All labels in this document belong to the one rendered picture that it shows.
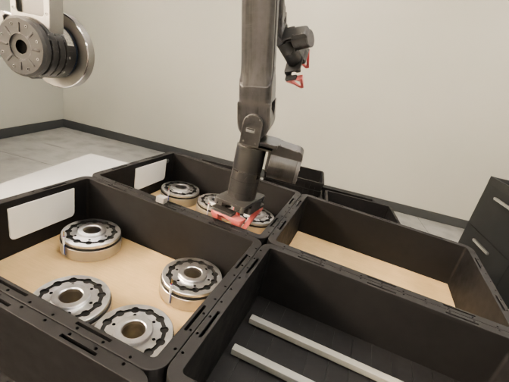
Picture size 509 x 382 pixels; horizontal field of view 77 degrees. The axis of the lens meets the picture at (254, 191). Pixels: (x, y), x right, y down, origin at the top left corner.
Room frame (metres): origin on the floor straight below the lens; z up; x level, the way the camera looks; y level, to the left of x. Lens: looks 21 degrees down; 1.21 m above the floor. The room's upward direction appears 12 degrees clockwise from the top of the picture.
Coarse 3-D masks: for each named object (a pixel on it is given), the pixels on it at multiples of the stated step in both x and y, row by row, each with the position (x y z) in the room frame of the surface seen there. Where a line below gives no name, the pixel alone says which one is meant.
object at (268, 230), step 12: (156, 156) 0.82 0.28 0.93; (180, 156) 0.87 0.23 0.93; (120, 168) 0.68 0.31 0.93; (216, 168) 0.84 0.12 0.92; (108, 180) 0.60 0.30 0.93; (264, 180) 0.81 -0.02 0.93; (144, 192) 0.58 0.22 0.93; (288, 192) 0.78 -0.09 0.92; (168, 204) 0.55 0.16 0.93; (288, 204) 0.68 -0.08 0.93; (204, 216) 0.54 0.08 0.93; (276, 216) 0.60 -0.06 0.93; (240, 228) 0.52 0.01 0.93; (264, 240) 0.50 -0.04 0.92
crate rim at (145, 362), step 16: (32, 192) 0.49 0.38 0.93; (48, 192) 0.51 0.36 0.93; (128, 192) 0.57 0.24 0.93; (176, 208) 0.54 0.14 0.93; (208, 224) 0.51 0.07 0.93; (256, 240) 0.49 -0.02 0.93; (240, 272) 0.39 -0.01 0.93; (0, 288) 0.27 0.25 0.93; (16, 288) 0.27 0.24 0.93; (224, 288) 0.35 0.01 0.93; (32, 304) 0.26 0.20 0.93; (48, 304) 0.26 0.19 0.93; (208, 304) 0.31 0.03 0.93; (64, 320) 0.25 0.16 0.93; (80, 320) 0.25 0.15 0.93; (192, 320) 0.29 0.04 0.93; (96, 336) 0.24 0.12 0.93; (176, 336) 0.26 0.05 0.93; (112, 352) 0.22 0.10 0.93; (128, 352) 0.22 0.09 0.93; (160, 352) 0.23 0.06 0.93; (176, 352) 0.24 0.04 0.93; (144, 368) 0.21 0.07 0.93; (160, 368) 0.22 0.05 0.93
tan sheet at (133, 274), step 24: (48, 240) 0.50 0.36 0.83; (0, 264) 0.41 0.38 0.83; (24, 264) 0.42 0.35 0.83; (48, 264) 0.44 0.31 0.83; (72, 264) 0.45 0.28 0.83; (96, 264) 0.46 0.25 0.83; (120, 264) 0.48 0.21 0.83; (144, 264) 0.49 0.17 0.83; (24, 288) 0.37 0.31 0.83; (120, 288) 0.42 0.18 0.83; (144, 288) 0.43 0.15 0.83; (168, 312) 0.39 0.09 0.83; (192, 312) 0.40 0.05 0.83
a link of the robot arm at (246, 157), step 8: (240, 144) 0.58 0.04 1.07; (240, 152) 0.57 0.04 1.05; (248, 152) 0.57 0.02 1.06; (256, 152) 0.57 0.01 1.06; (264, 152) 0.59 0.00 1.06; (240, 160) 0.57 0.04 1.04; (248, 160) 0.57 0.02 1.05; (256, 160) 0.57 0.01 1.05; (240, 168) 0.57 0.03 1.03; (248, 168) 0.57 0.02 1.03; (256, 168) 0.57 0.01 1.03; (264, 168) 0.58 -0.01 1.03
